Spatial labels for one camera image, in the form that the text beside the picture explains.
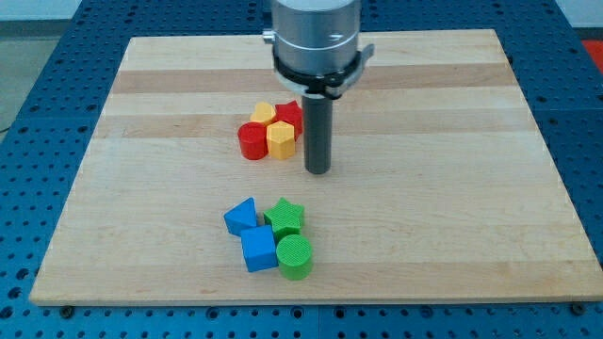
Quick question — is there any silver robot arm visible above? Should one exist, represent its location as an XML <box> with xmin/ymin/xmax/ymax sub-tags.
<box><xmin>263</xmin><ymin>0</ymin><xmax>375</xmax><ymax>100</ymax></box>

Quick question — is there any blue cube block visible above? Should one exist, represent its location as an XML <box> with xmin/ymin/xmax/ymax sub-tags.
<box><xmin>240</xmin><ymin>225</ymin><xmax>278</xmax><ymax>272</ymax></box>

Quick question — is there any green star block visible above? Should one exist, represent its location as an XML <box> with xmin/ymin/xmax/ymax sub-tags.
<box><xmin>264</xmin><ymin>198</ymin><xmax>305</xmax><ymax>242</ymax></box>

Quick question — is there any yellow hexagon block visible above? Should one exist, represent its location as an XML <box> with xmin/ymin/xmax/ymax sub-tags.
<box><xmin>267</xmin><ymin>121</ymin><xmax>296</xmax><ymax>160</ymax></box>

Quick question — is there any yellow heart block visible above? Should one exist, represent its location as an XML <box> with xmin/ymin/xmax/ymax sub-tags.
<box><xmin>250</xmin><ymin>102</ymin><xmax>276</xmax><ymax>126</ymax></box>

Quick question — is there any red star block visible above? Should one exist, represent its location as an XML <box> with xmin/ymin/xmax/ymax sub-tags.
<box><xmin>275</xmin><ymin>100</ymin><xmax>303</xmax><ymax>140</ymax></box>

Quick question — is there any blue triangle block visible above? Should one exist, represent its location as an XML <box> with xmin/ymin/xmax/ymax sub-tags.
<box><xmin>223</xmin><ymin>197</ymin><xmax>258</xmax><ymax>236</ymax></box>

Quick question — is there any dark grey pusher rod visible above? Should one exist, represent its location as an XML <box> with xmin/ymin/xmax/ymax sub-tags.
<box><xmin>302</xmin><ymin>97</ymin><xmax>333</xmax><ymax>174</ymax></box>

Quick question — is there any wooden board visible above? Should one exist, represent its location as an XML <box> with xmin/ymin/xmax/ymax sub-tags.
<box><xmin>29</xmin><ymin>30</ymin><xmax>602</xmax><ymax>306</ymax></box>

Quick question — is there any black cable clamp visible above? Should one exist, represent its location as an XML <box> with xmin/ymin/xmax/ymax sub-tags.
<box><xmin>272</xmin><ymin>51</ymin><xmax>367</xmax><ymax>100</ymax></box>

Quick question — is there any red cylinder block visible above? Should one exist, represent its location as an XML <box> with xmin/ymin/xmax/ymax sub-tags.
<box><xmin>237</xmin><ymin>121</ymin><xmax>269</xmax><ymax>160</ymax></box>

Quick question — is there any green cylinder block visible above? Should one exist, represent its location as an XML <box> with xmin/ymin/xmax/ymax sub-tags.
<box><xmin>276</xmin><ymin>234</ymin><xmax>313</xmax><ymax>281</ymax></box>

